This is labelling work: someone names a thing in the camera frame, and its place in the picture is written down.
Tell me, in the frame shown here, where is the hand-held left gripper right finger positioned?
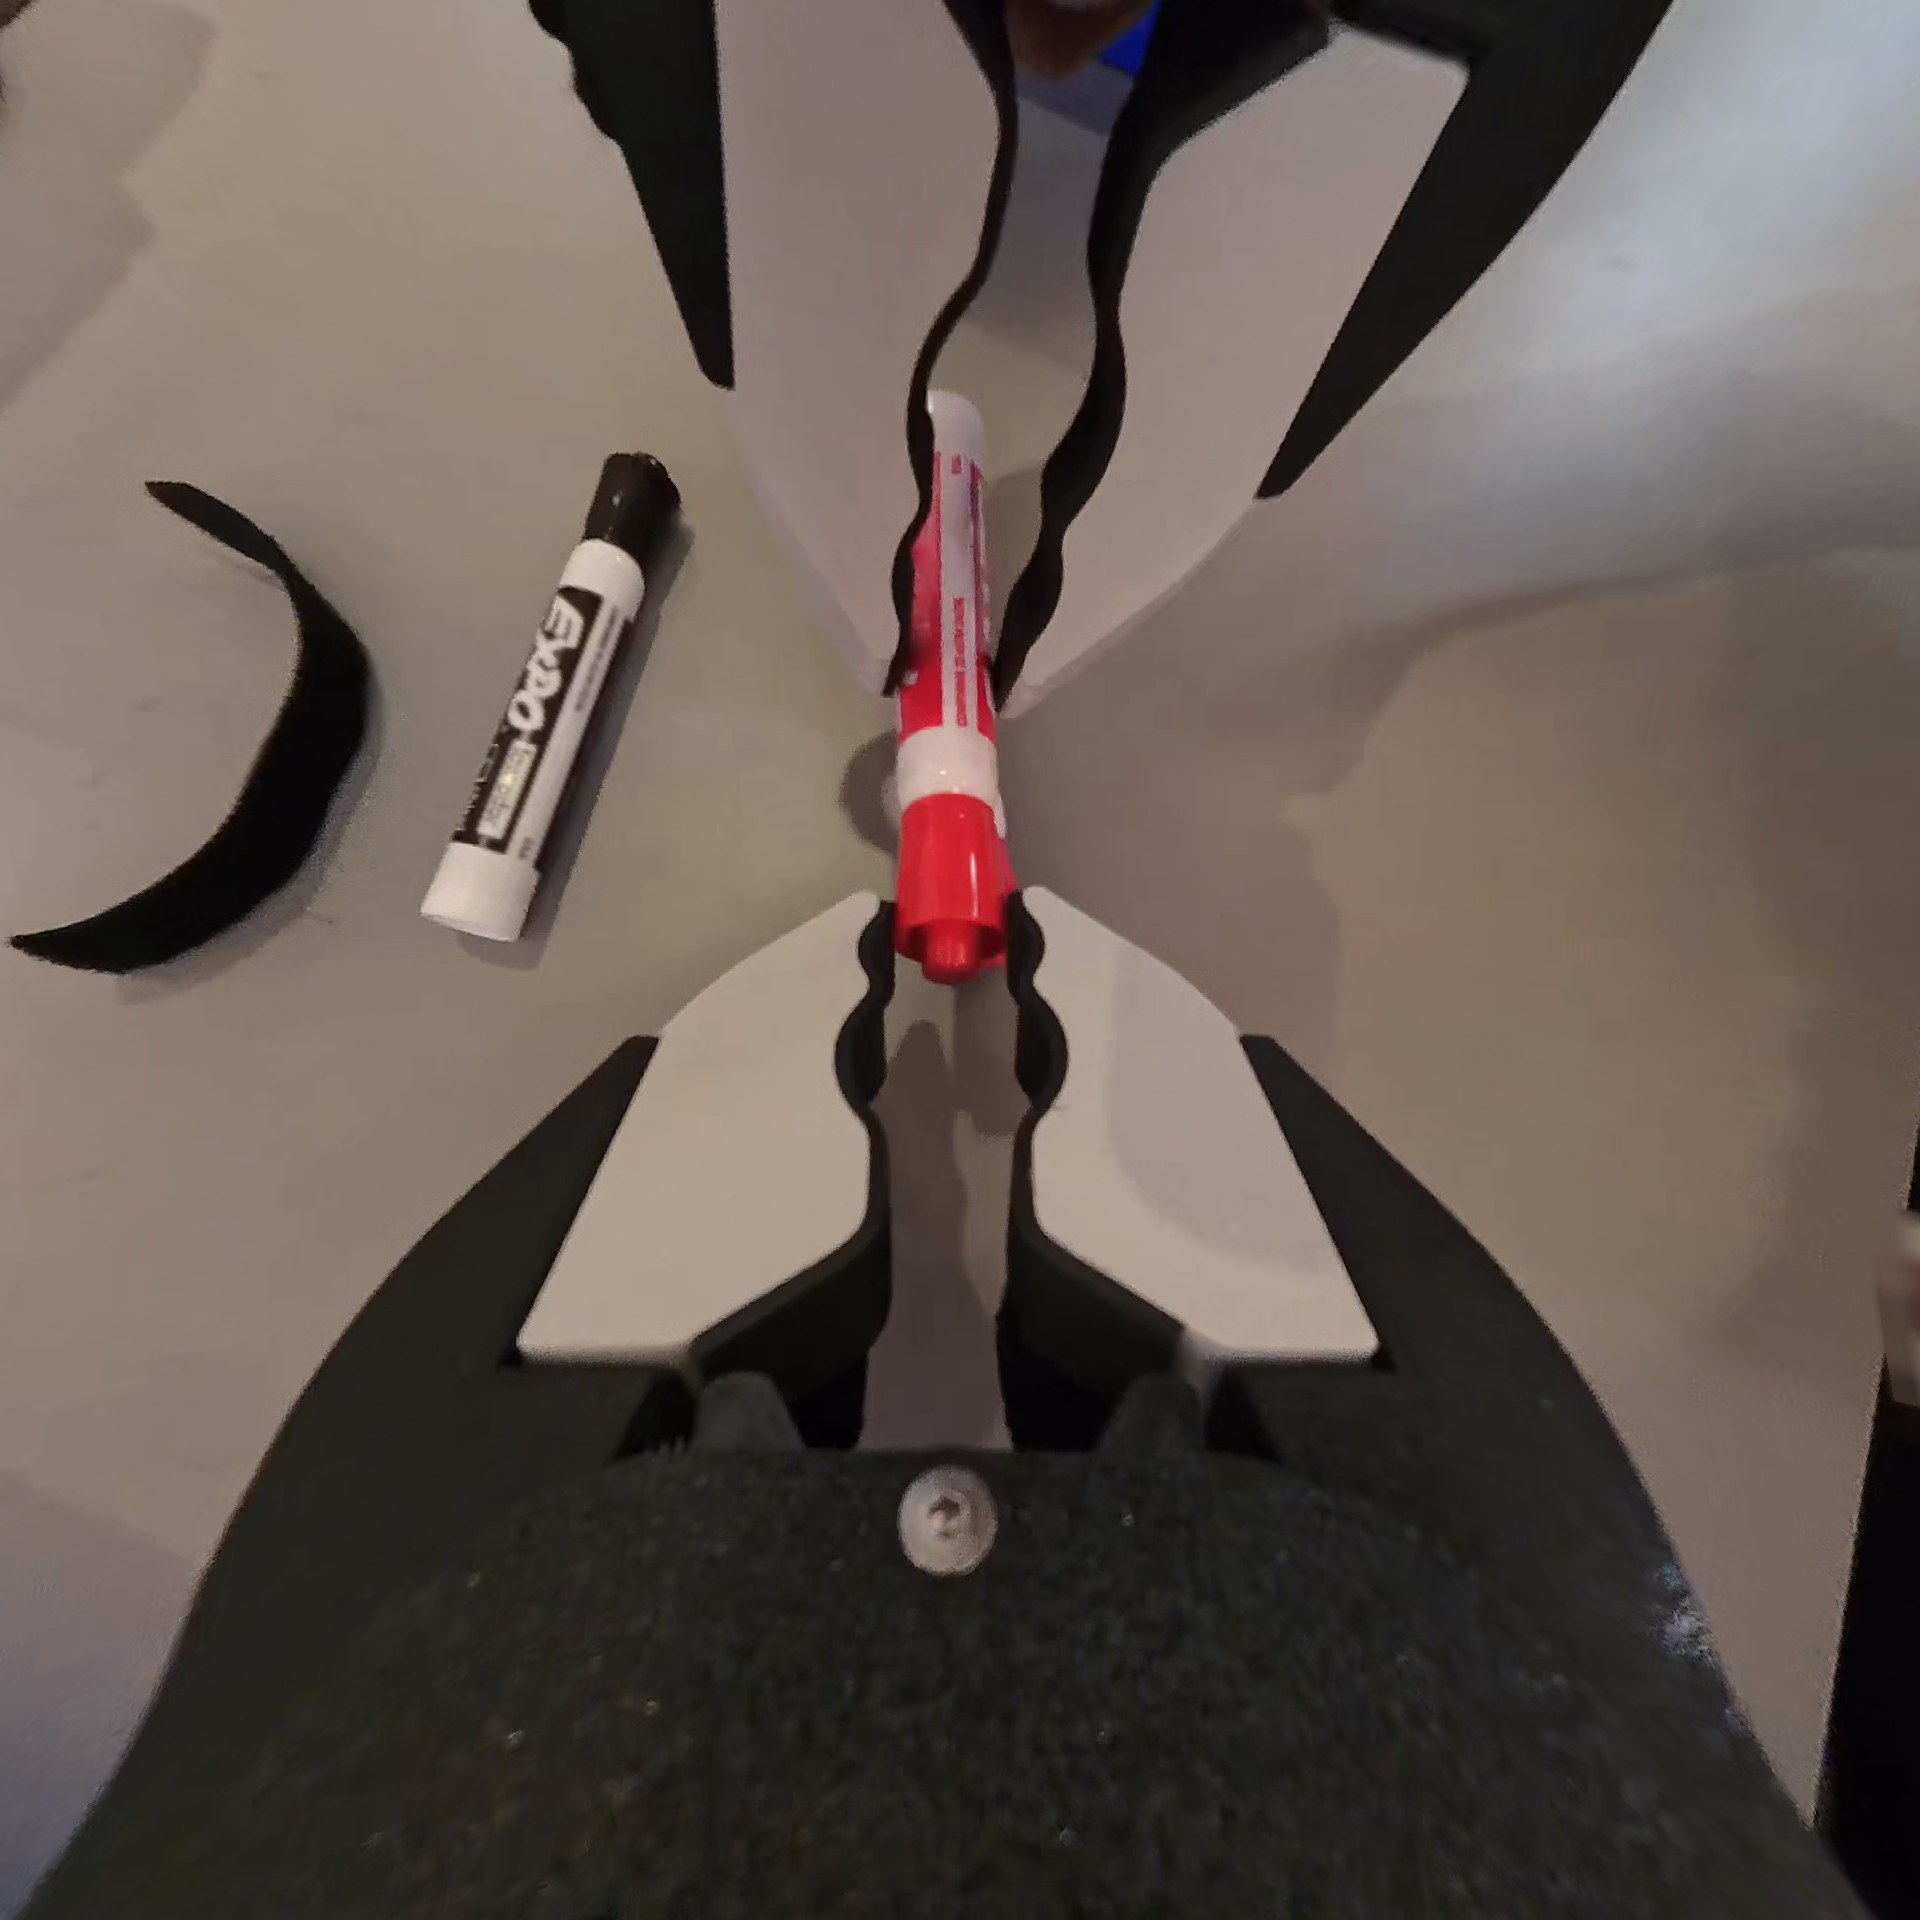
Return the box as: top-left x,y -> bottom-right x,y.
999,885 -> 1383,1369

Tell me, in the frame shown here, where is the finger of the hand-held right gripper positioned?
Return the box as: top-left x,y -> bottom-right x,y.
716,0 -> 1027,700
986,0 -> 1490,722

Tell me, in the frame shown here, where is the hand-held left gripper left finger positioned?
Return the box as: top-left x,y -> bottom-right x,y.
515,888 -> 902,1365

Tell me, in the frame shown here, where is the red dry erase marker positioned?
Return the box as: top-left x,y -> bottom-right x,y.
888,390 -> 1014,991

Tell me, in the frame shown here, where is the grey desk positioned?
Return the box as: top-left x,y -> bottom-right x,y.
0,0 -> 1920,1849

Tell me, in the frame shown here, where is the black dry erase marker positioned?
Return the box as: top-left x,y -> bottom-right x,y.
420,451 -> 687,944

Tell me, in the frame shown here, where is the black hook-and-loop strap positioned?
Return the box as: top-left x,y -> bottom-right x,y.
6,480 -> 374,974

